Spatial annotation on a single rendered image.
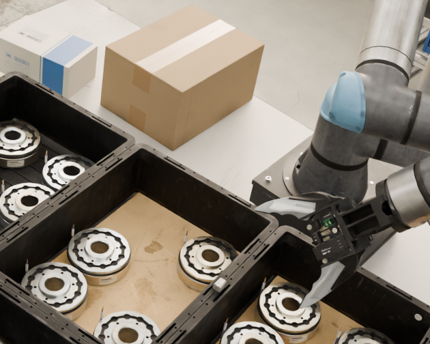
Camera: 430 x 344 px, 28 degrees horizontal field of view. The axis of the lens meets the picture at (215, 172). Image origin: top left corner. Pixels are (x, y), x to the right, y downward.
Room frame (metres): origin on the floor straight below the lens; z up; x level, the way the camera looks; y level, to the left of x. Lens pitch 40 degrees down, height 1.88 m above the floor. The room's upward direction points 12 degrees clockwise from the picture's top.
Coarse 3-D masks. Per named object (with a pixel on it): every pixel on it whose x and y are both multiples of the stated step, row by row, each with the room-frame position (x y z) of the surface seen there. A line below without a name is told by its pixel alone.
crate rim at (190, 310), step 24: (144, 144) 1.17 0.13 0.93; (72, 192) 1.01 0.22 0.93; (216, 192) 1.09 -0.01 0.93; (48, 216) 0.95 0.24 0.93; (264, 216) 1.05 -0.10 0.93; (264, 240) 1.00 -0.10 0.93; (240, 264) 0.93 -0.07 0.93; (24, 288) 0.80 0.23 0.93; (48, 312) 0.77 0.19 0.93; (192, 312) 0.82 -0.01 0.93; (168, 336) 0.77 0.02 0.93
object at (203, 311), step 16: (272, 240) 1.00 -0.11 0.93; (304, 240) 1.02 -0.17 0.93; (256, 256) 0.96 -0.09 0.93; (240, 272) 0.92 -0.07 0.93; (368, 272) 0.97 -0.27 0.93; (224, 288) 0.88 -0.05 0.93; (384, 288) 0.95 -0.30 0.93; (208, 304) 0.84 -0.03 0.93; (416, 304) 0.93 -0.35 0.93; (192, 320) 0.80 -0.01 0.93; (176, 336) 0.77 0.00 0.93
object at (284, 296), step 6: (282, 294) 0.95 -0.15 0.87; (288, 294) 0.95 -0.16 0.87; (294, 294) 0.95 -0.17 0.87; (276, 300) 0.93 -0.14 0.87; (282, 300) 0.94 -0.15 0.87; (294, 300) 0.95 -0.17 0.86; (300, 300) 0.94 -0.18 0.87; (276, 306) 0.92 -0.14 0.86; (282, 306) 0.92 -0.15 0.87; (282, 312) 0.91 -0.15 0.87; (288, 312) 0.91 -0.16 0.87; (294, 312) 0.92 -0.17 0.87; (300, 312) 0.92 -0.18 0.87
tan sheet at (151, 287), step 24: (120, 216) 1.09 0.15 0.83; (144, 216) 1.10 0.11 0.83; (168, 216) 1.11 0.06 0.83; (144, 240) 1.04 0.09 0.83; (168, 240) 1.05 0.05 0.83; (144, 264) 0.99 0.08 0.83; (168, 264) 1.00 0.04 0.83; (96, 288) 0.91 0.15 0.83; (120, 288) 0.92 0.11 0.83; (144, 288) 0.93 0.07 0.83; (168, 288) 0.94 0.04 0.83; (96, 312) 0.87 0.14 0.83; (144, 312) 0.89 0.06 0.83; (168, 312) 0.90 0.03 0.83
